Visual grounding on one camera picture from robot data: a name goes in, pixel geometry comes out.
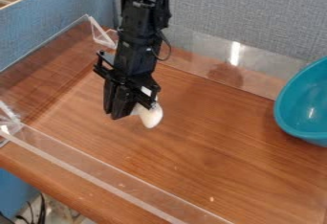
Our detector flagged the white brown mushroom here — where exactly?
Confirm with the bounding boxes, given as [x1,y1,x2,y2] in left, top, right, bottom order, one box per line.
[131,101,165,128]

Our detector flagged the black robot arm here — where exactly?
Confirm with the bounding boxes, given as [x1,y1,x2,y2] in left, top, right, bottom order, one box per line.
[94,0,171,120]

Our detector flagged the clear acrylic front barrier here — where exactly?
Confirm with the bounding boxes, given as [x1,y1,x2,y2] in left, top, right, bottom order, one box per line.
[7,124,234,224]

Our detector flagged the black cables under table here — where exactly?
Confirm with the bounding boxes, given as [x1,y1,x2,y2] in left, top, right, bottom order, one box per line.
[0,192,48,224]

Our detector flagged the blue plastic bowl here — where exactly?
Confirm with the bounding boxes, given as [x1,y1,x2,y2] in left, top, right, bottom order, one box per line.
[274,56,327,147]

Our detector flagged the clear acrylic corner bracket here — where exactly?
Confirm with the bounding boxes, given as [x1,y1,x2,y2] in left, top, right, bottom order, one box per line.
[89,16,119,50]

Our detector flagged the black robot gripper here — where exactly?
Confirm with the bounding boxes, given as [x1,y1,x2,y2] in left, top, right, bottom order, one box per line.
[94,40,163,120]

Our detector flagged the clear acrylic front bracket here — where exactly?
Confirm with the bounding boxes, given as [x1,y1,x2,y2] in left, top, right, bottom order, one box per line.
[0,101,22,148]

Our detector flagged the clear acrylic left barrier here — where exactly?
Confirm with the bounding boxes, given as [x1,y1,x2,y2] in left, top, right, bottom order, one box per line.
[0,15,95,121]

